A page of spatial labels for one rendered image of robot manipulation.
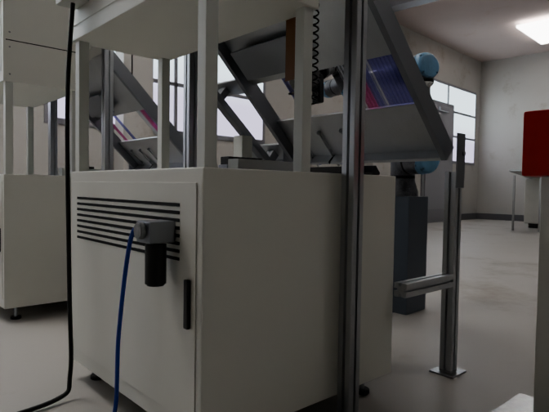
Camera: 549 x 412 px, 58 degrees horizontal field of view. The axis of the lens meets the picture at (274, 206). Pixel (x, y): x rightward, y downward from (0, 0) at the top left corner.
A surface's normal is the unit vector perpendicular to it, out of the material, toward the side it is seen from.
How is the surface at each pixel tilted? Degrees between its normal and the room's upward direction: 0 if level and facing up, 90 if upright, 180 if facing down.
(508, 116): 90
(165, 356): 90
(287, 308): 90
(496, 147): 90
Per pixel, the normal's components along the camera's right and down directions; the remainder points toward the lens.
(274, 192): 0.67, 0.04
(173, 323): -0.74, 0.01
